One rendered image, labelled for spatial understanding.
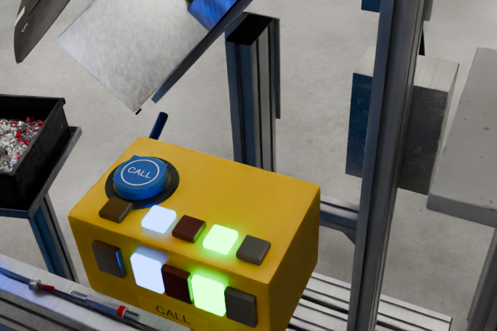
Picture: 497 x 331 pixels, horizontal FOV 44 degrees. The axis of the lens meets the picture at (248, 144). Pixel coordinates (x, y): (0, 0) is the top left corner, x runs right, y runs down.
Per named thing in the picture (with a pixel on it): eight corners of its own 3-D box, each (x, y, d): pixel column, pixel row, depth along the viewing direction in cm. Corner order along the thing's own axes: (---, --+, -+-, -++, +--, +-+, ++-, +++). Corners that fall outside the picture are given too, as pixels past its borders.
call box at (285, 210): (319, 272, 52) (323, 180, 45) (272, 374, 45) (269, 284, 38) (156, 219, 58) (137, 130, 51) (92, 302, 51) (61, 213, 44)
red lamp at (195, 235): (207, 226, 43) (206, 220, 42) (194, 244, 41) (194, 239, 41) (184, 219, 43) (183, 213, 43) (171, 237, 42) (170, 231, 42)
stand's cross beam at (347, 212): (365, 222, 113) (367, 207, 111) (359, 237, 111) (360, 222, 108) (271, 195, 120) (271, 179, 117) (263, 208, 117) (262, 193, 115)
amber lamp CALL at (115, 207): (134, 207, 44) (132, 202, 44) (120, 224, 43) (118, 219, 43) (113, 201, 45) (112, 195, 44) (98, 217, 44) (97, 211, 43)
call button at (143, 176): (179, 177, 47) (177, 160, 46) (151, 212, 44) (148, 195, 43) (134, 164, 49) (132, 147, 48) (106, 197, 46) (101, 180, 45)
